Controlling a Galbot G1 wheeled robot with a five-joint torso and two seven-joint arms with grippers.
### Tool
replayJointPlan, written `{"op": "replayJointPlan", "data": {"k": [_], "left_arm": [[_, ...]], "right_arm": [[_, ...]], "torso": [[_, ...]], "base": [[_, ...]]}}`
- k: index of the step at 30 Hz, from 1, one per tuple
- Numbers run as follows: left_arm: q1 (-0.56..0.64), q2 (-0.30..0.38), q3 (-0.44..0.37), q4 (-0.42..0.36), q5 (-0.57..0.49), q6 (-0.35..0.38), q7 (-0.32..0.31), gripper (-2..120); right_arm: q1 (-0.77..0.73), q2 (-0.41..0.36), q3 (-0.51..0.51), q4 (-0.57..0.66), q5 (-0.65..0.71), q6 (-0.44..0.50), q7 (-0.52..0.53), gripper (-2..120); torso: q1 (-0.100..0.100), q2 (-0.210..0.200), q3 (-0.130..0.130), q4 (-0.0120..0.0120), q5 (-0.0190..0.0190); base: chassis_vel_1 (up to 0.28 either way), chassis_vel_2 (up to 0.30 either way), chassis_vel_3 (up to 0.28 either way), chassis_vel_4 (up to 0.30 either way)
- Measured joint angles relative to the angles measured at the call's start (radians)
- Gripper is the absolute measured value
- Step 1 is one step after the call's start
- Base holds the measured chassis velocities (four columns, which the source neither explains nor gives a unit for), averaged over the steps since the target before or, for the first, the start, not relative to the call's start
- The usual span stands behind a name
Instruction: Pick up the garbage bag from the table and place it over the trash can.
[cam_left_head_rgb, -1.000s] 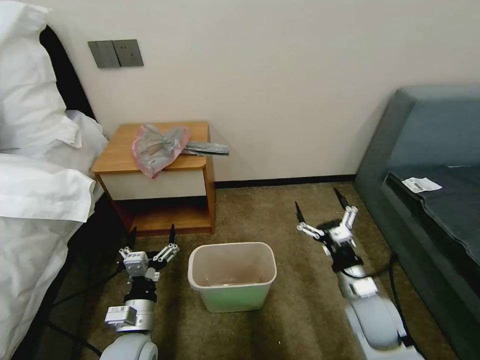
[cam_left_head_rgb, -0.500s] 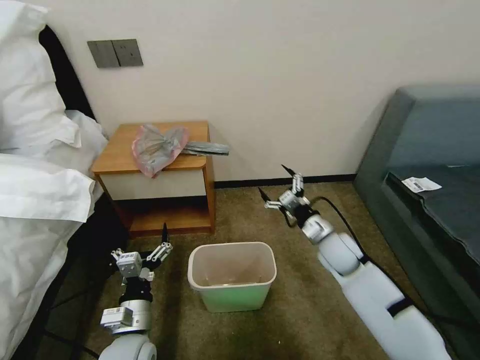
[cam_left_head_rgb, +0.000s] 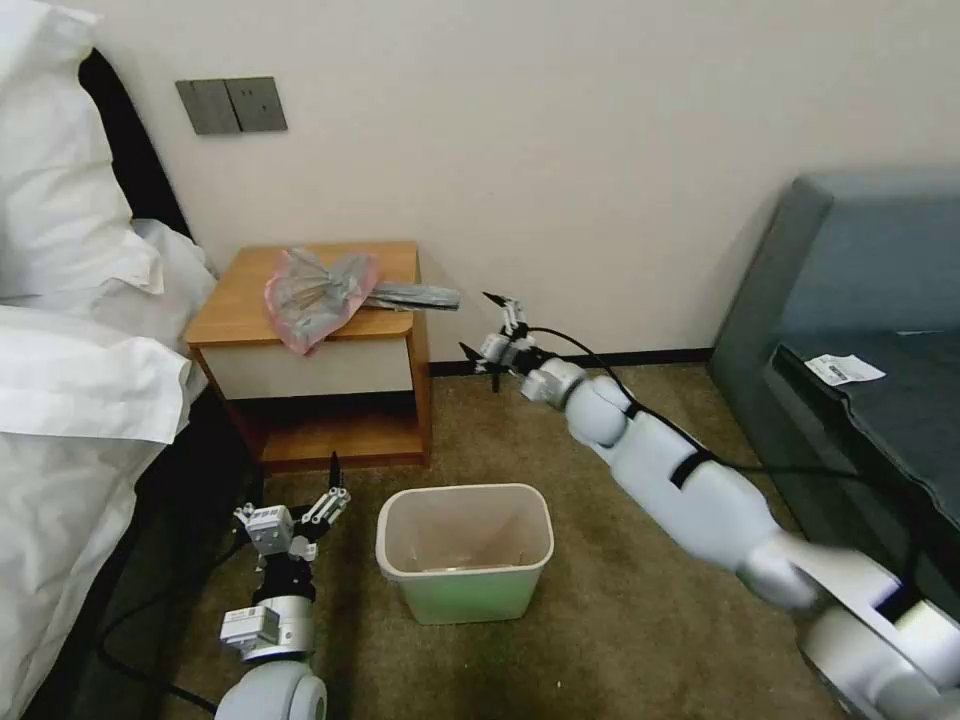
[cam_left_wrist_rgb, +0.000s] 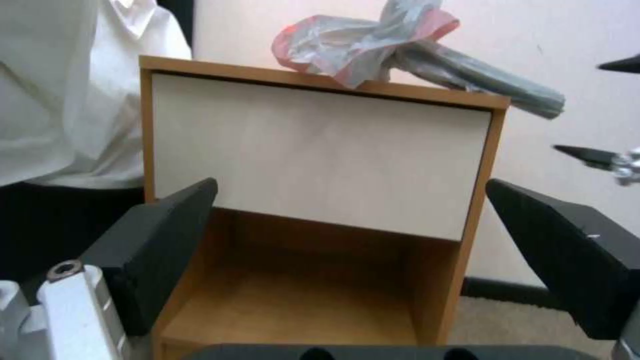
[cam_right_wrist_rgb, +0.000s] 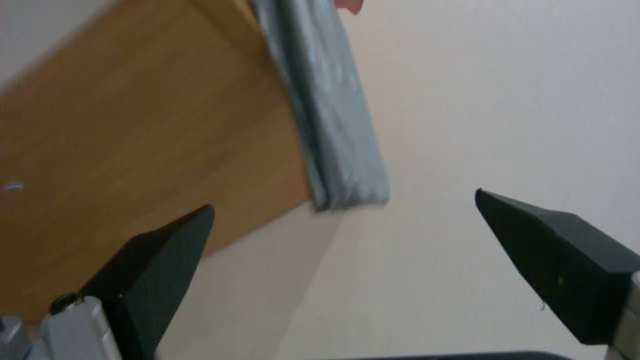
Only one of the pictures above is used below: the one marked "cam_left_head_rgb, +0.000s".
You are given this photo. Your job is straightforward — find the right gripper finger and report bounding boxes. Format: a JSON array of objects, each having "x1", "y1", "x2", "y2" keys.
[
  {"x1": 482, "y1": 290, "x2": 526, "y2": 336},
  {"x1": 458, "y1": 341, "x2": 501, "y2": 376}
]

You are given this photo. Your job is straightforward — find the beige plastic trash can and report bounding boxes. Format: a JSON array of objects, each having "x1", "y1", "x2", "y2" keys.
[{"x1": 375, "y1": 482, "x2": 555, "y2": 626}]

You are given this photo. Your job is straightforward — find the grey pink plastic garbage bag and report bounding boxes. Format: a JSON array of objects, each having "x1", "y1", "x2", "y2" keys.
[{"x1": 264, "y1": 245, "x2": 465, "y2": 358}]

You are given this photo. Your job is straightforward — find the dark bed base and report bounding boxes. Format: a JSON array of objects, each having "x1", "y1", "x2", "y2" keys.
[{"x1": 29, "y1": 386, "x2": 265, "y2": 720}]

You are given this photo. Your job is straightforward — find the black baseboard strip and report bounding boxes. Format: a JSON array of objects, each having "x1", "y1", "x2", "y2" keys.
[{"x1": 428, "y1": 349, "x2": 715, "y2": 378}]

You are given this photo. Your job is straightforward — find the wooden nightstand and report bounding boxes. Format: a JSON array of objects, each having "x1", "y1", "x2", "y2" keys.
[{"x1": 185, "y1": 240, "x2": 435, "y2": 473}]

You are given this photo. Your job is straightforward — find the white duvet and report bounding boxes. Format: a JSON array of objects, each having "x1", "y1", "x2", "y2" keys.
[{"x1": 0, "y1": 298, "x2": 213, "y2": 708}]

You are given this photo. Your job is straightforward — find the small white pillow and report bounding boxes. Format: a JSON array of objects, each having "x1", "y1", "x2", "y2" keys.
[{"x1": 128, "y1": 217, "x2": 220, "y2": 320}]

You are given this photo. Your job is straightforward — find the white paper label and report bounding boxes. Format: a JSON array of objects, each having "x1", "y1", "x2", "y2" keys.
[{"x1": 805, "y1": 352, "x2": 886, "y2": 386}]

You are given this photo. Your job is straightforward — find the grey upholstered sofa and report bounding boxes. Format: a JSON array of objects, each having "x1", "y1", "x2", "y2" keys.
[{"x1": 707, "y1": 167, "x2": 960, "y2": 639}]

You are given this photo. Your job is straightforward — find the black bed headboard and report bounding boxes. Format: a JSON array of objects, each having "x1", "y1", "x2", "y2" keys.
[{"x1": 77, "y1": 47, "x2": 202, "y2": 250}]

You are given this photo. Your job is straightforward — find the large white pillow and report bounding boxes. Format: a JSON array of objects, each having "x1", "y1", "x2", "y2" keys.
[{"x1": 0, "y1": 0, "x2": 168, "y2": 303}]

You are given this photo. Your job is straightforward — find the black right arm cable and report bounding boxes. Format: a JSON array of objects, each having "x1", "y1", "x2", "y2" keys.
[{"x1": 524, "y1": 323, "x2": 922, "y2": 601}]

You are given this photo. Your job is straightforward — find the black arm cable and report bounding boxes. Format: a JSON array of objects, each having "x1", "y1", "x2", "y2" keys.
[
  {"x1": 95, "y1": 539, "x2": 260, "y2": 714},
  {"x1": 524, "y1": 323, "x2": 922, "y2": 601}
]

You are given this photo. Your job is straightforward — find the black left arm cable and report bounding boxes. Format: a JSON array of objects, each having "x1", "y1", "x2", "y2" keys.
[{"x1": 95, "y1": 539, "x2": 260, "y2": 714}]

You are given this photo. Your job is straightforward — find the grey wall socket plate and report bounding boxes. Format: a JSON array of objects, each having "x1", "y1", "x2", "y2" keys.
[{"x1": 224, "y1": 74, "x2": 289, "y2": 135}]

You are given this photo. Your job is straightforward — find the grey wall switch plate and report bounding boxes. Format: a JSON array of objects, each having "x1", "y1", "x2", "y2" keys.
[{"x1": 175, "y1": 77, "x2": 241, "y2": 137}]

